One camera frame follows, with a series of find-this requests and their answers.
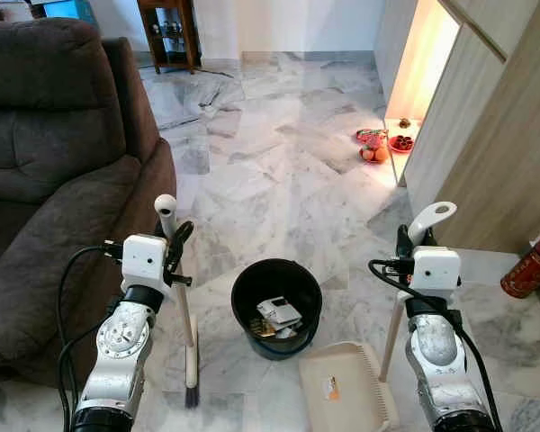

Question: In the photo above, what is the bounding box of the beige long-handled dustpan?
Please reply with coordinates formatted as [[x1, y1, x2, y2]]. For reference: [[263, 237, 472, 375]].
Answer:
[[299, 202, 457, 432]]

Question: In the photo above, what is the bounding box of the white cardboard box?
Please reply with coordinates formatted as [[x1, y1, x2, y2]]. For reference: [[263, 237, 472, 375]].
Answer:
[[256, 297, 303, 328]]

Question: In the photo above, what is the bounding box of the light wood partition cabinet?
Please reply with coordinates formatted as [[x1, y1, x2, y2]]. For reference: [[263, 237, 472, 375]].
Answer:
[[375, 0, 540, 255]]

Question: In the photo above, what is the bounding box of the brown fabric sofa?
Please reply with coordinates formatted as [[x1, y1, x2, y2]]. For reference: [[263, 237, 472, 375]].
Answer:
[[0, 18, 178, 390]]

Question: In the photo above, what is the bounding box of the crumpled gold wrapper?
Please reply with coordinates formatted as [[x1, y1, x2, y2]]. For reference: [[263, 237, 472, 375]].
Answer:
[[252, 315, 277, 340]]

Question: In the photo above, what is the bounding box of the fruit pile on plate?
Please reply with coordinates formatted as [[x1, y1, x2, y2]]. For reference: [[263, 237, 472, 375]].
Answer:
[[355, 129, 391, 165]]

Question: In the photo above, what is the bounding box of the broom with grey handle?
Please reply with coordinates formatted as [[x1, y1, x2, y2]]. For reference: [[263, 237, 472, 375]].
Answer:
[[154, 193, 203, 410]]

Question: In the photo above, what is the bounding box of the red patterned thermos flask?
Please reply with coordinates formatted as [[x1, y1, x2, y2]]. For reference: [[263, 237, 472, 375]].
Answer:
[[501, 228, 540, 299]]

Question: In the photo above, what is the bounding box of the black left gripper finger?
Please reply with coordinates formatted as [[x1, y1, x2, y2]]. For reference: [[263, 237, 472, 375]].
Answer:
[[168, 221, 195, 273]]

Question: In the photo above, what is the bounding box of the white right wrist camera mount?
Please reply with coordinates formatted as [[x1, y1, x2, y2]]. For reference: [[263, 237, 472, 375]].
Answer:
[[411, 245, 461, 302]]

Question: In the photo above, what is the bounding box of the blue box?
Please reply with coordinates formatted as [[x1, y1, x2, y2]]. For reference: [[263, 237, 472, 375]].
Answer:
[[43, 0, 97, 21]]

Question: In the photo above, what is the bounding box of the black plastic waste bin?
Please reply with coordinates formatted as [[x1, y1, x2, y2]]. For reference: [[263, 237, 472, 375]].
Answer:
[[231, 259, 323, 362]]

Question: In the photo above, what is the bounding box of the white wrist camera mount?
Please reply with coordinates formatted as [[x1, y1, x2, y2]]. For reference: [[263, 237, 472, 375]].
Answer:
[[411, 245, 461, 302], [121, 234, 170, 291]]

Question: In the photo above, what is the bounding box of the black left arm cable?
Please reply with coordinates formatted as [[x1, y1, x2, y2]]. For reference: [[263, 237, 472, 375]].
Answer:
[[57, 244, 127, 432]]

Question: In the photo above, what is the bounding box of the dark wooden display cabinet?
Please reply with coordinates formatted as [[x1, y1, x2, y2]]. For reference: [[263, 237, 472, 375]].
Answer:
[[137, 0, 202, 75]]

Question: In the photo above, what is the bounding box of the red plate with cups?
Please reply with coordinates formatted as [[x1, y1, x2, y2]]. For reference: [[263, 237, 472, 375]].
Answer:
[[389, 134, 416, 154]]

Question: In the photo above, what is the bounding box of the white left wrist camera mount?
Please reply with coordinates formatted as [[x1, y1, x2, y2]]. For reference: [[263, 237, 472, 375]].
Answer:
[[121, 234, 170, 291]]

